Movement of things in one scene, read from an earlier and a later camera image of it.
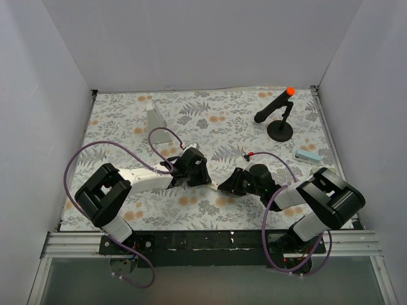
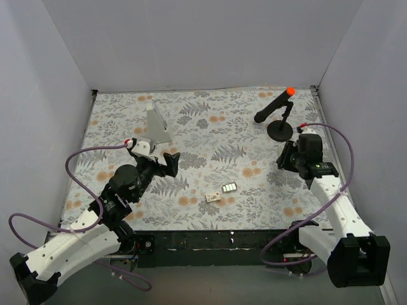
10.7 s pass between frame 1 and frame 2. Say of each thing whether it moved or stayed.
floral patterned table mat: stayed
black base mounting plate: stayed
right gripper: moved
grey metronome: stayed
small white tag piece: moved
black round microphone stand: stayed
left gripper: moved
